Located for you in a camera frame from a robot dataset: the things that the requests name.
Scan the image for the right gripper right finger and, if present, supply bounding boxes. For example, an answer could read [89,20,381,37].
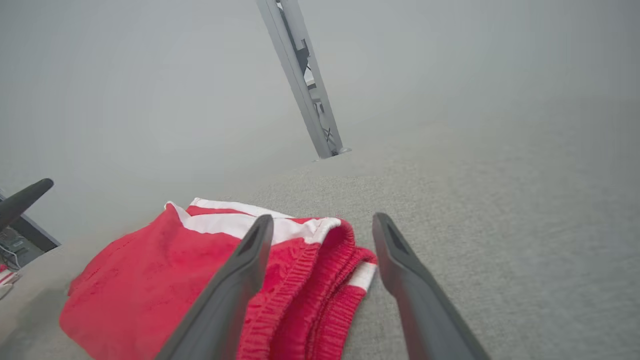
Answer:
[372,212,492,360]

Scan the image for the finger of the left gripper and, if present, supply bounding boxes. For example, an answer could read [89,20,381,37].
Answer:
[0,178,55,233]

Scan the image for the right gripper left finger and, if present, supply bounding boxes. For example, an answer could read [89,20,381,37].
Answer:
[155,214,275,360]

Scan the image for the red white sports garment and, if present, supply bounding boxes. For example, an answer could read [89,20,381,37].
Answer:
[59,197,379,360]

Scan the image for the grey metal frame post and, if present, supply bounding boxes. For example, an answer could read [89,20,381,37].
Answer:
[256,0,352,162]

